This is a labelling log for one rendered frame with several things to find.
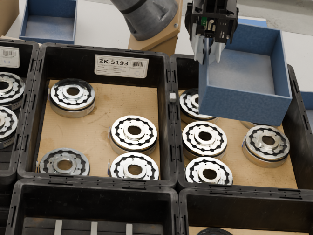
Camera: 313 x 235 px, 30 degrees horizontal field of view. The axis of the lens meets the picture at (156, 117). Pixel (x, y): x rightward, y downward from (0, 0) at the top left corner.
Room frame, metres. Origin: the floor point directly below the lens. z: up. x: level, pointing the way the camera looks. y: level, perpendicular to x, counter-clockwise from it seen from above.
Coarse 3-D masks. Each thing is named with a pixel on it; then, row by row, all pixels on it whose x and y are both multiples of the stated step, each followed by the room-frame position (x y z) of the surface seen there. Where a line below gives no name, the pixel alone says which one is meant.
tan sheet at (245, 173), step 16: (224, 128) 0.98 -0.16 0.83; (240, 128) 0.99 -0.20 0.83; (240, 144) 0.93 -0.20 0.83; (224, 160) 0.88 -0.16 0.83; (240, 160) 0.88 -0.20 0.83; (288, 160) 0.91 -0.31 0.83; (240, 176) 0.84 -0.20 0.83; (256, 176) 0.85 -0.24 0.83; (272, 176) 0.86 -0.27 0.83; (288, 176) 0.86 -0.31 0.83
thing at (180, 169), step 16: (176, 64) 1.05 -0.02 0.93; (288, 64) 1.13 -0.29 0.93; (176, 80) 1.00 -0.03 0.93; (176, 96) 0.95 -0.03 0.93; (176, 112) 0.89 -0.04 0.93; (304, 112) 0.97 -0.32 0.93; (176, 128) 0.85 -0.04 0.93; (304, 128) 0.92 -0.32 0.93; (176, 144) 0.80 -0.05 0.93; (176, 160) 0.76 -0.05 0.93; (256, 192) 0.72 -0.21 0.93; (272, 192) 0.73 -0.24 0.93; (288, 192) 0.73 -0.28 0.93; (304, 192) 0.74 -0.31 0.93
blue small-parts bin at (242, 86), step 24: (240, 24) 0.95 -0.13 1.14; (240, 48) 0.95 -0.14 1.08; (264, 48) 0.96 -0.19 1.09; (216, 72) 0.87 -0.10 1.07; (240, 72) 0.89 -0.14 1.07; (264, 72) 0.90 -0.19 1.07; (216, 96) 0.75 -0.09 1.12; (240, 96) 0.76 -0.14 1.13; (264, 96) 0.76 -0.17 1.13; (288, 96) 0.78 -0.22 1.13; (240, 120) 0.76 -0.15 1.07; (264, 120) 0.76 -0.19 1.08
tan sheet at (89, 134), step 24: (96, 96) 1.00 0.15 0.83; (120, 96) 1.02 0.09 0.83; (144, 96) 1.04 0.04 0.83; (48, 120) 0.90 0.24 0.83; (72, 120) 0.91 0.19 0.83; (96, 120) 0.93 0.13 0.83; (48, 144) 0.83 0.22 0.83; (72, 144) 0.84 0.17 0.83; (96, 144) 0.85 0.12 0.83; (96, 168) 0.79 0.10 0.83
